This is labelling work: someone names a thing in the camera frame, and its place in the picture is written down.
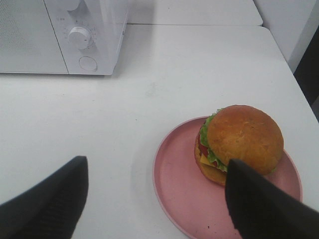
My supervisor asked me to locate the upper white power knob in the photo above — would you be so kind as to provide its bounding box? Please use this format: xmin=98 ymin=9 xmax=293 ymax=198
xmin=64 ymin=0 xmax=81 ymax=11

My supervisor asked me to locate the pink round plate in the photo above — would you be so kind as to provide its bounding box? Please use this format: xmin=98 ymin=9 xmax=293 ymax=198
xmin=152 ymin=116 xmax=304 ymax=239

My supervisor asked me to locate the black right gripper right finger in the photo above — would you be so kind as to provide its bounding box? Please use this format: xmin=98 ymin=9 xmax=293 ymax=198
xmin=225 ymin=159 xmax=319 ymax=239

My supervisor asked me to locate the white microwave oven body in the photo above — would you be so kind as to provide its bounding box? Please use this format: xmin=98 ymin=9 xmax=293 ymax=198
xmin=45 ymin=0 xmax=129 ymax=75

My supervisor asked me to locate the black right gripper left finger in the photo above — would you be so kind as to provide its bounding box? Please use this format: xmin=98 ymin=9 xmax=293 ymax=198
xmin=0 ymin=156 xmax=89 ymax=239

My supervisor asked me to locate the white timer knob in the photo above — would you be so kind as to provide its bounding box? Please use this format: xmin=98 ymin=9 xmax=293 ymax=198
xmin=68 ymin=26 xmax=92 ymax=50

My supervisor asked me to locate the burger with lettuce and tomato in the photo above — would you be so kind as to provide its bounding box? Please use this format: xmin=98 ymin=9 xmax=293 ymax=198
xmin=194 ymin=105 xmax=284 ymax=186

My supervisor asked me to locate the round white door button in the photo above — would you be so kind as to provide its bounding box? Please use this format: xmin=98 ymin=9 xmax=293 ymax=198
xmin=79 ymin=56 xmax=98 ymax=72

